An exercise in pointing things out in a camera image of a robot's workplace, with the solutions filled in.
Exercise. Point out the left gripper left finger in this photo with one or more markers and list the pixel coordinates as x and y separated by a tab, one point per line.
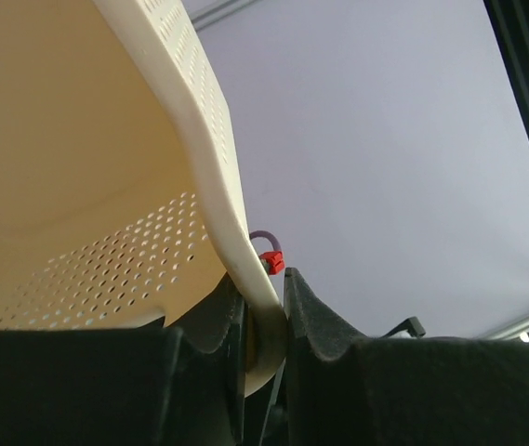
178	385

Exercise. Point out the large cream laundry basket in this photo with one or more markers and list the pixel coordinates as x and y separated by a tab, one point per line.
120	192

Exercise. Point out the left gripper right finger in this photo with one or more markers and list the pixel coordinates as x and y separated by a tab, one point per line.
345	388

